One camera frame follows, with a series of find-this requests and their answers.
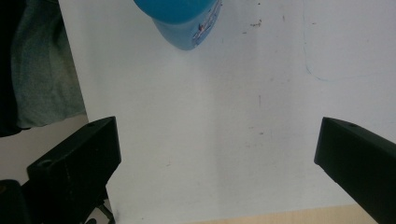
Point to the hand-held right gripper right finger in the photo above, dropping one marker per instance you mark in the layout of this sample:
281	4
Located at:
358	158

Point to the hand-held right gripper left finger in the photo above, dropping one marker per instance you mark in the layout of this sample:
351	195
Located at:
79	161

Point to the blue plastic bottle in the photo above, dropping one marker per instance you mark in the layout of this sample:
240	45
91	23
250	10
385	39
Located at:
183	21

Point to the grey-green cloth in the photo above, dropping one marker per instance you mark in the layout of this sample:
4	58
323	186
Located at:
43	68

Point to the dark cloth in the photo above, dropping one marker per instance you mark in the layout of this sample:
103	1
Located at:
7	68

